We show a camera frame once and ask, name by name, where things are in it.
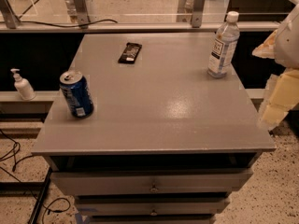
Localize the metal bracket post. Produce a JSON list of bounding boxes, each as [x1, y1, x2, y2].
[[64, 0, 90, 29], [0, 0, 21, 29], [176, 0, 205, 28]]

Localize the right metal bracket post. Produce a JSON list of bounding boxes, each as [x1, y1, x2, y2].
[[176, 0, 205, 28]]

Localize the black snack bar wrapper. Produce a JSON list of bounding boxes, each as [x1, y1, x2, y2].
[[118, 42, 142, 64]]

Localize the lower grey drawer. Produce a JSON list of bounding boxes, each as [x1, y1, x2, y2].
[[76, 196, 229, 216]]

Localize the grey drawer cabinet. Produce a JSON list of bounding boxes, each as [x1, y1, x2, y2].
[[33, 34, 275, 224]]

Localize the grey metal rail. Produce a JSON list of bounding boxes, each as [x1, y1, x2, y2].
[[0, 21, 280, 34]]

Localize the grey drawer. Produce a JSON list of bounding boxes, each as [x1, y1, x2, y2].
[[76, 196, 229, 216], [51, 168, 253, 196]]

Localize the middle metal bracket post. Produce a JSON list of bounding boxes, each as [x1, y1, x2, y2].
[[64, 0, 90, 29]]

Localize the upper grey drawer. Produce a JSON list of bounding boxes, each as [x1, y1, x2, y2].
[[51, 168, 253, 196]]

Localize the black floor cable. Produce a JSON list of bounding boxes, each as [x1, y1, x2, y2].
[[0, 128, 72, 224]]

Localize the blue soda can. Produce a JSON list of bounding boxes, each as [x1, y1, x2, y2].
[[60, 70, 93, 118]]

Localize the white pump dispenser bottle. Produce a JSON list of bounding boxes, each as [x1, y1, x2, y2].
[[11, 68, 36, 100]]

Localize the black cable on rail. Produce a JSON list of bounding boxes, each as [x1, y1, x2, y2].
[[18, 18, 119, 29]]

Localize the left metal bracket post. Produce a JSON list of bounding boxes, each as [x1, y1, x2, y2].
[[0, 0, 21, 29]]

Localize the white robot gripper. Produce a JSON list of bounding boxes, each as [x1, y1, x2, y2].
[[252, 5, 299, 131]]

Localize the clear plastic water bottle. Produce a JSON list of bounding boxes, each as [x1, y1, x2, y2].
[[207, 11, 240, 78]]

